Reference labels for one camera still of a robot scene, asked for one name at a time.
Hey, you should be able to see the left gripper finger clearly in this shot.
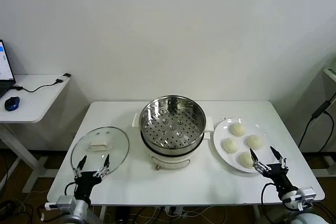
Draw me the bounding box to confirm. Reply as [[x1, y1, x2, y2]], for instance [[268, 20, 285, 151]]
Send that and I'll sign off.
[[73, 155, 88, 177], [93, 154, 111, 178]]

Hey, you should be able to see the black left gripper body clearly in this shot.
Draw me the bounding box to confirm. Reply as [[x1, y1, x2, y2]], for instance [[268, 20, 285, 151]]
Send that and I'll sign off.
[[74, 171, 103, 201]]

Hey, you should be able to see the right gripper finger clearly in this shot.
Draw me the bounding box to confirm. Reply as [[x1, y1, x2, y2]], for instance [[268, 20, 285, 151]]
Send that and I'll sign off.
[[249, 148, 272, 175], [269, 146, 288, 169]]

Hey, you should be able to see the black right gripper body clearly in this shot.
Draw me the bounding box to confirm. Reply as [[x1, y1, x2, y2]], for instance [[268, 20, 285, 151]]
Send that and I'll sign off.
[[262, 163, 299, 197]]

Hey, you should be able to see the white steamed baozi bun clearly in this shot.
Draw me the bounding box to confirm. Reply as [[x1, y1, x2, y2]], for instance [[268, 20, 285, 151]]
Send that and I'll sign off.
[[222, 138, 239, 154], [230, 122, 246, 137], [245, 134, 264, 149], [238, 151, 257, 168]]

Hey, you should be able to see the round glass pot lid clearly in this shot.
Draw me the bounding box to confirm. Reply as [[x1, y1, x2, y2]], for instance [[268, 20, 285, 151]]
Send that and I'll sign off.
[[70, 126, 130, 176]]

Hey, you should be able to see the steel perforated steamer basket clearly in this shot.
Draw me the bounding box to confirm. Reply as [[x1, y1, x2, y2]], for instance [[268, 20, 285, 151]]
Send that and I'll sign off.
[[132, 94, 215, 156]]

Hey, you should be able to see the round white plate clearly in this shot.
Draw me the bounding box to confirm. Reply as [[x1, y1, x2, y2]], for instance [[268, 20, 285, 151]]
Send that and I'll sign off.
[[213, 118, 277, 174]]

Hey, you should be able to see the white electric cooker pot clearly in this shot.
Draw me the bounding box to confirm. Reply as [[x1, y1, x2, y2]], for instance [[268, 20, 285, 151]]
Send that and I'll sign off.
[[141, 129, 212, 171]]

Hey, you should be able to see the white side desk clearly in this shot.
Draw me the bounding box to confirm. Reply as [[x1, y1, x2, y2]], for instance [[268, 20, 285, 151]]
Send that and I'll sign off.
[[0, 73, 71, 193]]

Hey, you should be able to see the white power strip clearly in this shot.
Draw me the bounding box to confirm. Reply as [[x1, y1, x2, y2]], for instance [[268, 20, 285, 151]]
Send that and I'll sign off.
[[164, 205, 184, 216]]

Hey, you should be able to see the blue computer mouse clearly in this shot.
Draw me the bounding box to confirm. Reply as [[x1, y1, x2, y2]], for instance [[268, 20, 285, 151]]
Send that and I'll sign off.
[[4, 96, 20, 111]]

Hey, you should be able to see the black open laptop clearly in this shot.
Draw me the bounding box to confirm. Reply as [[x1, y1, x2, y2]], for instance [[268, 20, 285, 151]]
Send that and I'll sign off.
[[0, 39, 16, 98]]

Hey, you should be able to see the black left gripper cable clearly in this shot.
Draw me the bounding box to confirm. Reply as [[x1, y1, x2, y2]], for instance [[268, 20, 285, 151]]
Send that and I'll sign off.
[[64, 182, 77, 196]]

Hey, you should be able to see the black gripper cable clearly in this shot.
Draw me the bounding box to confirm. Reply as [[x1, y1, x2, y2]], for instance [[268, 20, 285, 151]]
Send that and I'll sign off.
[[260, 182, 275, 204], [64, 182, 77, 196]]

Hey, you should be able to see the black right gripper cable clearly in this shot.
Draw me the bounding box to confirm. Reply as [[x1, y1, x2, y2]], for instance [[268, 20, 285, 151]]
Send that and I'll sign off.
[[260, 182, 275, 204]]

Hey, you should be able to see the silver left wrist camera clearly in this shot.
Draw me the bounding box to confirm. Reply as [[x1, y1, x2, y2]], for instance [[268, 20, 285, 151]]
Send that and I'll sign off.
[[44, 195, 77, 210]]

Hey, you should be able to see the black power brick with cable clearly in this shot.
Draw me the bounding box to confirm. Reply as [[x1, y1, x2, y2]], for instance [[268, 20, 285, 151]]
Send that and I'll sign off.
[[298, 100, 336, 154]]

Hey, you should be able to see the black cable with adapter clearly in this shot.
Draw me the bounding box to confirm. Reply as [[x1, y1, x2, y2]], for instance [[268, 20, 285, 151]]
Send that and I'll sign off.
[[13, 72, 72, 93]]

